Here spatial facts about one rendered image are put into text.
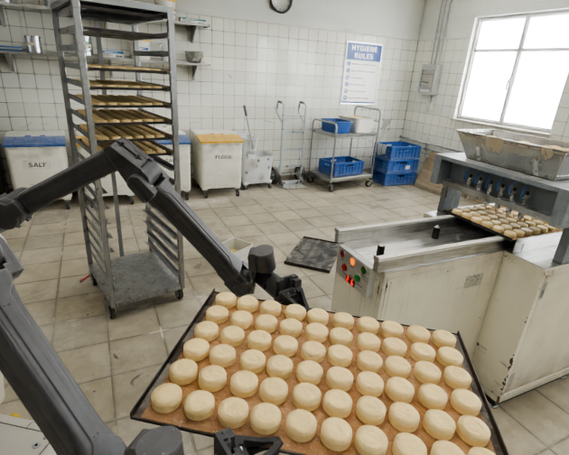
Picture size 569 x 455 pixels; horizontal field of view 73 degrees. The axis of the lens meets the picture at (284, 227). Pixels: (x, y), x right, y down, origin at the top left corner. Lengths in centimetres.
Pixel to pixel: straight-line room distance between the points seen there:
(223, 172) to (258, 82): 141
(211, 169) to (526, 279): 371
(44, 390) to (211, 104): 497
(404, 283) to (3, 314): 138
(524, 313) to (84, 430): 182
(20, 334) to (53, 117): 471
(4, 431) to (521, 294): 215
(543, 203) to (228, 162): 365
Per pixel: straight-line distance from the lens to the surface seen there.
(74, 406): 63
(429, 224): 208
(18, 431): 185
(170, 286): 276
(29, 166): 470
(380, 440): 70
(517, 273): 205
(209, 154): 481
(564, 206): 189
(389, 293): 164
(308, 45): 591
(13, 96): 526
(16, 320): 62
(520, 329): 211
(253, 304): 94
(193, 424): 71
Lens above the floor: 155
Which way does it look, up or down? 22 degrees down
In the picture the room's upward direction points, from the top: 4 degrees clockwise
